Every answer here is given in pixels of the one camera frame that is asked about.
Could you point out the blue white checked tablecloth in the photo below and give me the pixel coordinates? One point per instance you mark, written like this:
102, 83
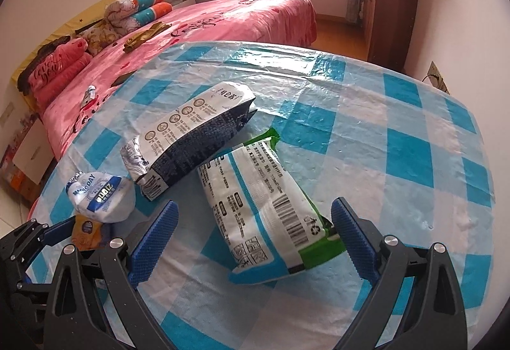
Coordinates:
358, 115

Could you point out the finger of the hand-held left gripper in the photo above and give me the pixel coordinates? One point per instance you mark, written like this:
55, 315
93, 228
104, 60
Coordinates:
55, 233

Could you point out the brown wooden cabinet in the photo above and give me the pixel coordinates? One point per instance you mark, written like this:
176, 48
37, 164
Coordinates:
390, 7

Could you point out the white blue plastic bag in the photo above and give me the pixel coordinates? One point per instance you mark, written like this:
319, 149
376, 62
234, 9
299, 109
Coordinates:
103, 194

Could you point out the orange blue snack packet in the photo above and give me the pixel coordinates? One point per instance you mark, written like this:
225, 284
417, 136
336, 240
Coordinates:
87, 232

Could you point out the white green printed bag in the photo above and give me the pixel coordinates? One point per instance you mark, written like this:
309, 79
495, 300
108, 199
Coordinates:
259, 206

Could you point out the gold cloth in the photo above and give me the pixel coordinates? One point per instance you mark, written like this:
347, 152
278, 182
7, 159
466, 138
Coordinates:
143, 35

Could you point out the pink printed bed blanket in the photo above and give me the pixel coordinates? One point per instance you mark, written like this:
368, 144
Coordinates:
239, 15

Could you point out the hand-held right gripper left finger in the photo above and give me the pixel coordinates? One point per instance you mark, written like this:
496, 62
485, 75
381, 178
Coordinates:
155, 246

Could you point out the yellow floral pillow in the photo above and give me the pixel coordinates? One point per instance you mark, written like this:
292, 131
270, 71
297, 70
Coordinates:
101, 37

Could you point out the yellow headboard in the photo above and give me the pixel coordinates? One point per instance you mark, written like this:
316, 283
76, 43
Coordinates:
79, 13

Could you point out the pink folded lettered blanket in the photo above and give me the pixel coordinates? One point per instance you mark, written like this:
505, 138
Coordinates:
55, 67

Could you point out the dark blue silver bag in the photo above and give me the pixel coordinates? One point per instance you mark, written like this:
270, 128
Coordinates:
191, 135

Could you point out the wall socket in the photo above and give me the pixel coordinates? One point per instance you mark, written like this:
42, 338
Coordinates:
436, 75

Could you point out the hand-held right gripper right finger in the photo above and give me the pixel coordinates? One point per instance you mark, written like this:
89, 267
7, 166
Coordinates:
354, 242

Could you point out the white cardboard box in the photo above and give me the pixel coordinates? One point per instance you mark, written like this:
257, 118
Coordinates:
34, 155

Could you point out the pink floral folded quilt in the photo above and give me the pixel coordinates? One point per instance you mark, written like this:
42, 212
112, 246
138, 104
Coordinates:
119, 13

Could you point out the black phone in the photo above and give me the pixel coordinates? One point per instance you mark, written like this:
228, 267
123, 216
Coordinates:
122, 79

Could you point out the small white tube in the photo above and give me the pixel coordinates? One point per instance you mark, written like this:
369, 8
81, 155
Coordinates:
89, 94

